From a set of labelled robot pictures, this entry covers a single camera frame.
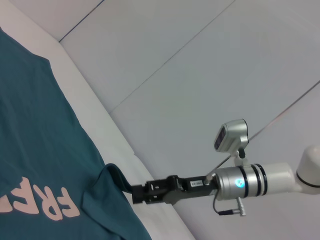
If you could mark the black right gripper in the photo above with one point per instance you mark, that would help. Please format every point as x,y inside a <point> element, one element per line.
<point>185,190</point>

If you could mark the teal FREE print t-shirt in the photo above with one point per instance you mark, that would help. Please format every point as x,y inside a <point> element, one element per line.
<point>37,125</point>

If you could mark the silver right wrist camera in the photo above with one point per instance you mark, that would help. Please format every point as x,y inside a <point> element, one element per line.
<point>232,135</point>

